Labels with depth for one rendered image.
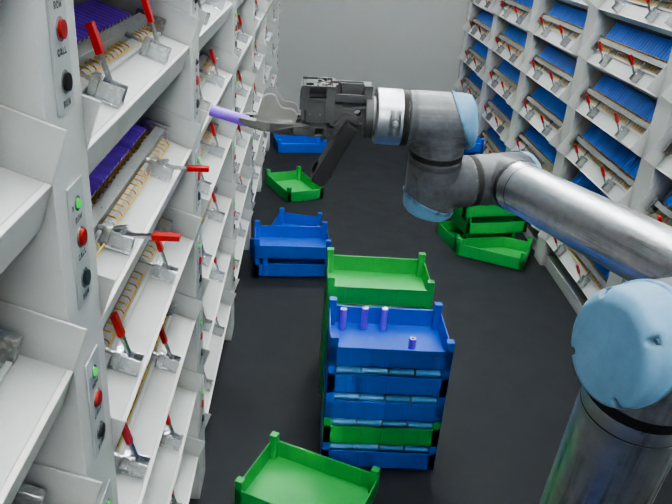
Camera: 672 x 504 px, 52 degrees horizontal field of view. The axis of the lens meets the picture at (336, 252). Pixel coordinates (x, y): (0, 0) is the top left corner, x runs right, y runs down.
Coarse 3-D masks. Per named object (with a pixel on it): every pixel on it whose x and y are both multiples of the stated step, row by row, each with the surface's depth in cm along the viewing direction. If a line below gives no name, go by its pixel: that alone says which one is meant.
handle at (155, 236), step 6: (126, 228) 86; (126, 234) 86; (132, 234) 86; (138, 234) 86; (144, 234) 86; (150, 234) 87; (156, 234) 86; (162, 234) 86; (168, 234) 86; (174, 234) 87; (180, 234) 87; (156, 240) 86; (162, 240) 86; (168, 240) 86; (174, 240) 86
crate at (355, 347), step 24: (336, 312) 182; (360, 312) 182; (408, 312) 182; (432, 312) 182; (336, 336) 162; (360, 336) 177; (384, 336) 178; (408, 336) 179; (432, 336) 180; (336, 360) 165; (360, 360) 165; (384, 360) 165; (408, 360) 165; (432, 360) 165
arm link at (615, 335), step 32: (608, 288) 66; (640, 288) 64; (576, 320) 69; (608, 320) 65; (640, 320) 61; (576, 352) 69; (608, 352) 65; (640, 352) 61; (608, 384) 65; (640, 384) 61; (576, 416) 73; (608, 416) 68; (640, 416) 65; (576, 448) 73; (608, 448) 69; (640, 448) 68; (576, 480) 74; (608, 480) 71; (640, 480) 70
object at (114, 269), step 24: (144, 120) 123; (168, 120) 125; (192, 144) 127; (144, 192) 104; (168, 192) 107; (120, 216) 94; (144, 216) 97; (144, 240) 93; (120, 264) 84; (120, 288) 83
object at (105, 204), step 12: (156, 132) 121; (144, 144) 114; (156, 144) 119; (168, 144) 122; (132, 156) 107; (144, 156) 109; (156, 156) 115; (132, 168) 103; (120, 180) 98; (132, 180) 104; (108, 192) 93; (120, 192) 96; (96, 204) 89; (108, 204) 91; (120, 204) 94; (96, 216) 86
